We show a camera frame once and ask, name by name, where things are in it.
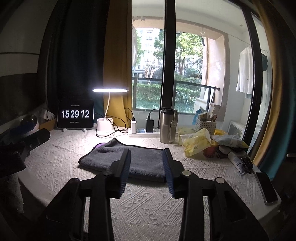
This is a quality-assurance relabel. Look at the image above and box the white textured tablecloth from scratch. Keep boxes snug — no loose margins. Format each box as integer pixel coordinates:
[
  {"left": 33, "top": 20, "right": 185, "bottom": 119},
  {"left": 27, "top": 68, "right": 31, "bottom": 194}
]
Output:
[{"left": 17, "top": 128, "right": 281, "bottom": 235}]

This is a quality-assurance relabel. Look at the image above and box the white outdoor appliance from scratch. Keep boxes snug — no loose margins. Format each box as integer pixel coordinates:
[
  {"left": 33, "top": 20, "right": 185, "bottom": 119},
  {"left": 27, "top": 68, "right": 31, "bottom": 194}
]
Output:
[{"left": 228, "top": 120, "right": 246, "bottom": 140}]

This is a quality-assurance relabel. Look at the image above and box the cardboard box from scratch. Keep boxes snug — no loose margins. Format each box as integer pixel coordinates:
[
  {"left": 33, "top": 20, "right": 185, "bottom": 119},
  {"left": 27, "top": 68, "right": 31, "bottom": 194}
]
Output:
[{"left": 38, "top": 118, "right": 57, "bottom": 131}]

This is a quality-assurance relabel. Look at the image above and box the black charger cable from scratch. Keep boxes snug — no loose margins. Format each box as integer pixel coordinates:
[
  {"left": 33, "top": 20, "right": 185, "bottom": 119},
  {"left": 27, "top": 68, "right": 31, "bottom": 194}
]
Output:
[{"left": 148, "top": 108, "right": 161, "bottom": 119}]

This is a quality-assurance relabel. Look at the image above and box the steel tumbler with black lid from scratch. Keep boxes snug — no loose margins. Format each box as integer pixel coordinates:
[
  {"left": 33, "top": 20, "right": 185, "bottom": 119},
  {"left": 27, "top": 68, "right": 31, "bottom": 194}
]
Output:
[{"left": 159, "top": 107, "right": 179, "bottom": 144}]

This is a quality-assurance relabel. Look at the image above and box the black balcony railing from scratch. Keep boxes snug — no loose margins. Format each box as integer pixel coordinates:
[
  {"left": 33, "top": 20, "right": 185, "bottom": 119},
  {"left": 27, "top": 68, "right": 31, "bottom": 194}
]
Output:
[{"left": 132, "top": 77, "right": 220, "bottom": 110}]

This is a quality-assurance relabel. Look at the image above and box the red packet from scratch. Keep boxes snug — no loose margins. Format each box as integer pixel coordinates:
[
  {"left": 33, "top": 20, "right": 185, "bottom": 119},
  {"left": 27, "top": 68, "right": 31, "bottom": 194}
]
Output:
[{"left": 203, "top": 146, "right": 219, "bottom": 158}]

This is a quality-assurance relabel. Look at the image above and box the white tube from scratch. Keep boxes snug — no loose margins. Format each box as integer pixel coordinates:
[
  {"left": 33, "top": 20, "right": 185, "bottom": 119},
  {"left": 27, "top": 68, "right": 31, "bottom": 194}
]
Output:
[{"left": 228, "top": 152, "right": 249, "bottom": 175}]

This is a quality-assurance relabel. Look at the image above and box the white tablet stand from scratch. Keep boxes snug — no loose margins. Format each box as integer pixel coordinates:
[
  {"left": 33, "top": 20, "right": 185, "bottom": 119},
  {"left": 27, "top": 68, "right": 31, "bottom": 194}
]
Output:
[{"left": 62, "top": 127, "right": 89, "bottom": 133}]

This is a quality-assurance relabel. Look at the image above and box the grey towel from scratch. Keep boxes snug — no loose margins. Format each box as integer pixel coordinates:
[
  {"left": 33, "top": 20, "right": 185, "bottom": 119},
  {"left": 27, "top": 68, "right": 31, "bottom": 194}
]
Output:
[{"left": 79, "top": 138, "right": 171, "bottom": 183}]

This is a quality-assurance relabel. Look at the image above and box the black smartphone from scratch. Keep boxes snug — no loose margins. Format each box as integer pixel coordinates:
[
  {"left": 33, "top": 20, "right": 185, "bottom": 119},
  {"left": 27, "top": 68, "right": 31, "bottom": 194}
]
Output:
[{"left": 255, "top": 172, "right": 278, "bottom": 206}]

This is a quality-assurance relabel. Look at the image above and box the white and yellow snack bag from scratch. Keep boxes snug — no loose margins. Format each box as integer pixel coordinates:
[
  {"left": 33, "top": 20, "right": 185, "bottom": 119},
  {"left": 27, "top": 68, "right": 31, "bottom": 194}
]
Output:
[{"left": 211, "top": 133, "right": 250, "bottom": 149}]

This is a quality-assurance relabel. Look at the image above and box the black tablet with clock display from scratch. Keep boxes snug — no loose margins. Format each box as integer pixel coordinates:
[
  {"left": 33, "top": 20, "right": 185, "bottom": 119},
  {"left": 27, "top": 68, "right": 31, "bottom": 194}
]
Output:
[{"left": 57, "top": 100, "right": 95, "bottom": 128}]

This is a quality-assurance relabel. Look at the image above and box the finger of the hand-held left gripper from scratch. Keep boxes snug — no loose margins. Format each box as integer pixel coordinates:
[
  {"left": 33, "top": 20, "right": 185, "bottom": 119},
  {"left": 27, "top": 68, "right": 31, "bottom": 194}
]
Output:
[{"left": 22, "top": 128, "right": 51, "bottom": 151}]

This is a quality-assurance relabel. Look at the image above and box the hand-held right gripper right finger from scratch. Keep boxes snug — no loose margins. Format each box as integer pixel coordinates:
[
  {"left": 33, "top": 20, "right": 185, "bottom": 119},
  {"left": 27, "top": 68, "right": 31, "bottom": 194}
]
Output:
[{"left": 162, "top": 148, "right": 270, "bottom": 241}]

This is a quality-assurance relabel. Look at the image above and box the white power strip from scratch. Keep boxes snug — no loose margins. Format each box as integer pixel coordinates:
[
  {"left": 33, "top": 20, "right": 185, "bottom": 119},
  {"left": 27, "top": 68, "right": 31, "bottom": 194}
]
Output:
[{"left": 128, "top": 128, "right": 161, "bottom": 139}]

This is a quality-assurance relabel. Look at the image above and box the white plastic basket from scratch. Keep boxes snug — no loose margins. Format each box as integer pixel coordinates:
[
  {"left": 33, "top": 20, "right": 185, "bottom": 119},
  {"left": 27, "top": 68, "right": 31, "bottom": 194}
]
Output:
[{"left": 194, "top": 116, "right": 217, "bottom": 135}]

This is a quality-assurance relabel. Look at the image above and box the black clip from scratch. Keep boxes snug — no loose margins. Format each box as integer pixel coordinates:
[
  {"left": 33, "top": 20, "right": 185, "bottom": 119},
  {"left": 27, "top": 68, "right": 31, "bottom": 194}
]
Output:
[{"left": 240, "top": 156, "right": 254, "bottom": 175}]

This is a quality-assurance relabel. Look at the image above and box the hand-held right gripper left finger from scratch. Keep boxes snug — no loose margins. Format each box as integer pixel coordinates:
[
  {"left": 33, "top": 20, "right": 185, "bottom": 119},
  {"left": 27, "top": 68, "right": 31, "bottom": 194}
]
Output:
[{"left": 38, "top": 148, "right": 131, "bottom": 241}]

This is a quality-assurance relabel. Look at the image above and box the white hanging shirt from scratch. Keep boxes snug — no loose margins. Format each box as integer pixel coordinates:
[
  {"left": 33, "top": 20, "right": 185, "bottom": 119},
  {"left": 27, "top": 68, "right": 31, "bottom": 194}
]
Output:
[{"left": 236, "top": 47, "right": 254, "bottom": 95}]

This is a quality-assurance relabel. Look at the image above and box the yellow tissue pack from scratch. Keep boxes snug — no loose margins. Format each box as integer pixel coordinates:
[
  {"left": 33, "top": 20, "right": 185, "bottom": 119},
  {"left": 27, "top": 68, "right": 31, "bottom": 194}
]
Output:
[
  {"left": 179, "top": 128, "right": 212, "bottom": 159},
  {"left": 178, "top": 127, "right": 196, "bottom": 139}
]

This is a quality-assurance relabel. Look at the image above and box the dark green curtain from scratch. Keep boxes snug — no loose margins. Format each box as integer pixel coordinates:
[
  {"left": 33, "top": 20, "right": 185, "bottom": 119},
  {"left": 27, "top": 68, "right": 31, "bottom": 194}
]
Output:
[{"left": 45, "top": 0, "right": 110, "bottom": 116}]

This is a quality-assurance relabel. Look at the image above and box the white desk lamp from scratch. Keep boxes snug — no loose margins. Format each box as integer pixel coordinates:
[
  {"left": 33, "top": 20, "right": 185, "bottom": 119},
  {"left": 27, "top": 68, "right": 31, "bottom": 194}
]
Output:
[{"left": 92, "top": 86, "right": 129, "bottom": 138}]

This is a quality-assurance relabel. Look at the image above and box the yellow and teal curtain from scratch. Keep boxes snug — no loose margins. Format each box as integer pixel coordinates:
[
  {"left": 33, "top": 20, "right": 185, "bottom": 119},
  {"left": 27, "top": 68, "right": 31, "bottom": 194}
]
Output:
[{"left": 251, "top": 0, "right": 296, "bottom": 180}]

